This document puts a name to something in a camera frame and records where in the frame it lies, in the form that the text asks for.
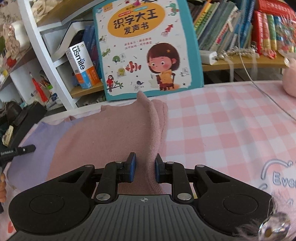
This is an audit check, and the pink and purple sweater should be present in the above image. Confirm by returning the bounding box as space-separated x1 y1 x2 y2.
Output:
7 92 168 195

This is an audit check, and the person's left hand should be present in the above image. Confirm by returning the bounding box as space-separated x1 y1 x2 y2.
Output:
0 173 6 203

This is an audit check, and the red tassel ornament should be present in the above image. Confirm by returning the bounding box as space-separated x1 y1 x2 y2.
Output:
29 72 48 103

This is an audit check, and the pink checked table cloth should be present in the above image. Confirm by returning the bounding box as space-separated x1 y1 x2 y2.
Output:
0 80 296 235

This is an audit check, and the white wooden shelf unit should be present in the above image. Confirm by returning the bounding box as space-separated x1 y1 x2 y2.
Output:
0 0 110 111

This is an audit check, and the usmile white orange box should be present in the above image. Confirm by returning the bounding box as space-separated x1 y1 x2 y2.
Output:
66 41 100 89

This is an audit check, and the white charger plug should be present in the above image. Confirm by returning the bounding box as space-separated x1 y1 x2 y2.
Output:
200 50 218 65

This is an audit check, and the children's sound book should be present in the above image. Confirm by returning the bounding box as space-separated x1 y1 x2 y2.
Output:
93 1 204 101

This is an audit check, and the blue books stack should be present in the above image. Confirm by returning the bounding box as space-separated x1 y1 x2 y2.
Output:
82 24 102 79

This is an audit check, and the pink plush toy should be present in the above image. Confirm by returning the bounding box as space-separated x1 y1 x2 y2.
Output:
282 59 296 97

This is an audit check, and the row of colourful books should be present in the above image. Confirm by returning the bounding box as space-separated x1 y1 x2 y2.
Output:
188 1 256 53

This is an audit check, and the red book set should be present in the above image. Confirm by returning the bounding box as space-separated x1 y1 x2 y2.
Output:
251 1 295 59

